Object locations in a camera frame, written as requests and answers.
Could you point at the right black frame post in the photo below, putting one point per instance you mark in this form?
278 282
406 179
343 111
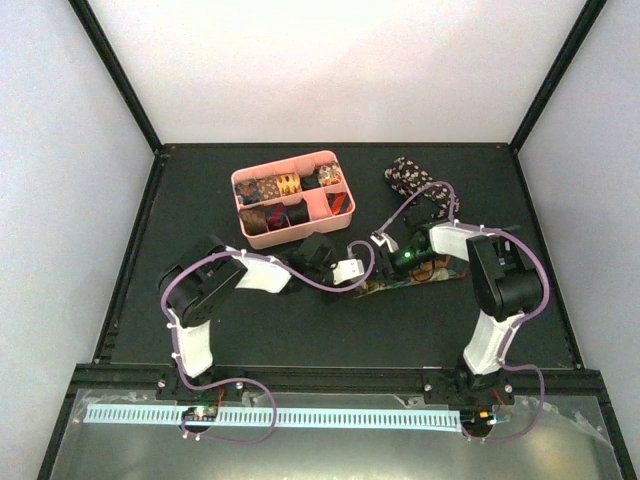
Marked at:
578 33

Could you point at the black aluminium mounting rail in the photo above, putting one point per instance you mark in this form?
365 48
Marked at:
436 386

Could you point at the red navy rolled tie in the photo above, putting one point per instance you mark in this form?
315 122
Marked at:
276 217

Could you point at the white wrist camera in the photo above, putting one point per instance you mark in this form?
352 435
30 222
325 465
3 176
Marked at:
384 242
348 270

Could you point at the blue floral rolled tie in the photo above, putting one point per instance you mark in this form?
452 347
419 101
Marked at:
247 192

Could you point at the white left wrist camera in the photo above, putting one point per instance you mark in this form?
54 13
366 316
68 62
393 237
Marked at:
348 270

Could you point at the yellow black rolled tie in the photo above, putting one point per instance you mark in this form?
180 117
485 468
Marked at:
288 184

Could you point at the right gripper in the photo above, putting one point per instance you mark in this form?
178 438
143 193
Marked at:
386 263

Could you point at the light blue slotted strip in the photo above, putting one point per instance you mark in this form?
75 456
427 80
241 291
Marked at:
259 417

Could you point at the black floral tie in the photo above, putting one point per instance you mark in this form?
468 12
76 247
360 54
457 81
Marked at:
408 178

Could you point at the clear acrylic sheet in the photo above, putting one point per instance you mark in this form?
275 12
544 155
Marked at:
560 438

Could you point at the white red floral rolled tie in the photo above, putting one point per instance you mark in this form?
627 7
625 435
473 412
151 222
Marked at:
329 174

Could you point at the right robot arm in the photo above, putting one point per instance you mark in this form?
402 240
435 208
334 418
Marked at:
509 283

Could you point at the red striped rolled tie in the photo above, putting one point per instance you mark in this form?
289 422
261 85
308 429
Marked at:
339 203

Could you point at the brown paisley rolled tie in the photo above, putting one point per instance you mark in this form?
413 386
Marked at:
268 188

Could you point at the pink divided organizer box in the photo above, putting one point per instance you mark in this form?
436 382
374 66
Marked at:
321 218

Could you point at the brown green patterned tie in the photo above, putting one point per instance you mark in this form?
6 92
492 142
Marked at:
441 268

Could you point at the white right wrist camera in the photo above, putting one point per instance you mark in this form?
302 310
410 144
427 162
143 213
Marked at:
384 242

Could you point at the black frame post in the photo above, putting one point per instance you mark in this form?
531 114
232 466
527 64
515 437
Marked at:
99 40
578 33

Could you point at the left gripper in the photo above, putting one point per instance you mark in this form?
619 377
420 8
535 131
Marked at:
329 297

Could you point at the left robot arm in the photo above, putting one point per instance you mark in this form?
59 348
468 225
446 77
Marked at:
195 287

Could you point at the left black frame post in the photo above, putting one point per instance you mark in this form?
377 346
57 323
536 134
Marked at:
99 40

